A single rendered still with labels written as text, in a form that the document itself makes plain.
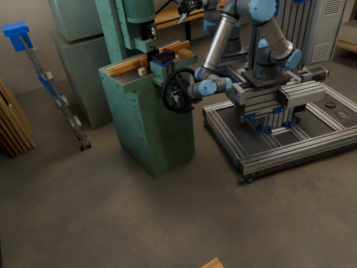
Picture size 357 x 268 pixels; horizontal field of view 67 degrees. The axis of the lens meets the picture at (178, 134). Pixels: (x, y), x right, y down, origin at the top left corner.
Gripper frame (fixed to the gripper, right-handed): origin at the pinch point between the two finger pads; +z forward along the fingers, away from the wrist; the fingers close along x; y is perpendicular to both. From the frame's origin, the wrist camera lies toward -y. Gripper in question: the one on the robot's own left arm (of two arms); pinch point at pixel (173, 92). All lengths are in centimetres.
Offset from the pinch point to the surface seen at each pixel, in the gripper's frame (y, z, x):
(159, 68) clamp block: -15.8, 9.9, 3.3
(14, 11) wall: -146, 232, -24
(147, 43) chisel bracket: -33.3, 21.4, 8.5
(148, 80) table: -12.4, 20.1, -1.6
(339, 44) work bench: 38, 54, 277
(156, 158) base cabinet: 44, 52, -7
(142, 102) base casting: -1.0, 26.6, -9.1
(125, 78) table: -18.9, 24.6, -13.8
